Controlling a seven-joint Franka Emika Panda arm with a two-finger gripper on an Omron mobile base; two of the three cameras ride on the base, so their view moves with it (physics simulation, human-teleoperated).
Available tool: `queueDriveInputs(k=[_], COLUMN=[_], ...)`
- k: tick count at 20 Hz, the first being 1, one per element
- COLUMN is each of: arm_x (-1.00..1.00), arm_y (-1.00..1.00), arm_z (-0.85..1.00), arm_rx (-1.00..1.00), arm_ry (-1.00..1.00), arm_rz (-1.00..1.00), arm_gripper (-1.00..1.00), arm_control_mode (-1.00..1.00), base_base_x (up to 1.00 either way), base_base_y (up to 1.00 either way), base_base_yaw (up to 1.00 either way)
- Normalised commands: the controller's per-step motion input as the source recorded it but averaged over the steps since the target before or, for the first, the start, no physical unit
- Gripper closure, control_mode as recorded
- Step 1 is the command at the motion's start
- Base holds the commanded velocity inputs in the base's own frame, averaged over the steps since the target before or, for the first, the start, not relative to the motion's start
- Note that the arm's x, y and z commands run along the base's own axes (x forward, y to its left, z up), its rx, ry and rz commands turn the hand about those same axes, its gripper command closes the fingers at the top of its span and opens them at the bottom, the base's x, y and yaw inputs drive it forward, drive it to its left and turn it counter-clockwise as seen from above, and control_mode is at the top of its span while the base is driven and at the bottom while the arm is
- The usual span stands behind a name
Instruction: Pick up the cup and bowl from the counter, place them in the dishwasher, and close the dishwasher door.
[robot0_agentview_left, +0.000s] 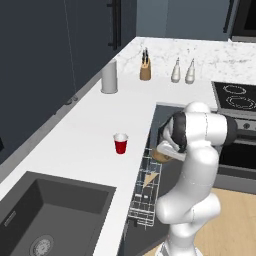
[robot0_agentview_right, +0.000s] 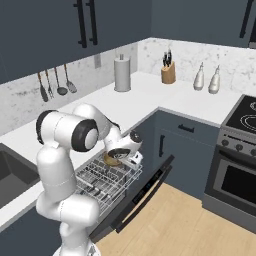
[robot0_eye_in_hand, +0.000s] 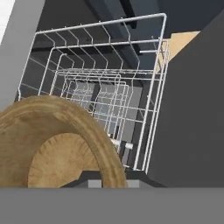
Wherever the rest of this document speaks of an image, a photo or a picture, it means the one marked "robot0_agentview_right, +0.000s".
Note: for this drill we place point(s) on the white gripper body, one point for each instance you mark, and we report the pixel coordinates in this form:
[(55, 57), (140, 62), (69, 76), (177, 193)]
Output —
[(136, 159)]

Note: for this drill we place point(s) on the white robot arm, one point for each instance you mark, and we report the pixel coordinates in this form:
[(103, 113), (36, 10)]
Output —
[(56, 166)]

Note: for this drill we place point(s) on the brown wooden bowl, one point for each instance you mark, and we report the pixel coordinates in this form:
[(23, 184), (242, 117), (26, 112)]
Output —
[(111, 161)]

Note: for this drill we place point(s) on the dark blue base cupboard door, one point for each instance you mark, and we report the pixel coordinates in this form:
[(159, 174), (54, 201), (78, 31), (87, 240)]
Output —
[(190, 166)]

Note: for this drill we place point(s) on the dark blue drawer front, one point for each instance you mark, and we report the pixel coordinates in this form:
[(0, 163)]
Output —
[(203, 128)]

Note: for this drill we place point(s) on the wooden knife block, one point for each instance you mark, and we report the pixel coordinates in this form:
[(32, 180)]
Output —
[(168, 74)]

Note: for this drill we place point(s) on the steel oven with hob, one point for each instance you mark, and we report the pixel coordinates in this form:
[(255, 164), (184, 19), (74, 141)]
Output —
[(233, 173)]

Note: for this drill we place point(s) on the hanging slotted spoon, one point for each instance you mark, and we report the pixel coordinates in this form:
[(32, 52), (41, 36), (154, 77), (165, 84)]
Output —
[(70, 85)]

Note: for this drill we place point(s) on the white bottle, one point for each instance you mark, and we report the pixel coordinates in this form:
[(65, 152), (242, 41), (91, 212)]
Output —
[(199, 80), (214, 83)]

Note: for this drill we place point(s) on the hanging ladle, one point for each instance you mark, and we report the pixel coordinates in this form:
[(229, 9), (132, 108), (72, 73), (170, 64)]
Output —
[(60, 88)]

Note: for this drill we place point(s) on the hanging fork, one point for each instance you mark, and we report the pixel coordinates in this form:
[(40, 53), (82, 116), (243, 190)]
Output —
[(49, 88)]

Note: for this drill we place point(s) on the hanging dark spatula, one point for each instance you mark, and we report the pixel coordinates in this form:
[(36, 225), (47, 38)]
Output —
[(43, 91)]

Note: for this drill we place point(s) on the dark grey sink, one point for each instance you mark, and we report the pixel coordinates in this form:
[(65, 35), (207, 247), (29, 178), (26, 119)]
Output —
[(13, 173)]

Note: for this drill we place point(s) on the dark blue sink cupboard front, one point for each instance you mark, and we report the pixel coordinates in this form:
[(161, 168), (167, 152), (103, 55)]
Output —
[(26, 236)]

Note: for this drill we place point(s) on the grey wall socket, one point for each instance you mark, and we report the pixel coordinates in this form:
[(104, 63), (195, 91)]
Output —
[(97, 61)]

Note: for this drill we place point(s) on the dark blue wall cupboard door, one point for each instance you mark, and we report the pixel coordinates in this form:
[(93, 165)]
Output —
[(123, 20), (40, 33)]

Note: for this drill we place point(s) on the dark blue wall cupboard run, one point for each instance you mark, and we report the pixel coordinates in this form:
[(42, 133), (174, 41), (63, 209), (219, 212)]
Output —
[(200, 18)]

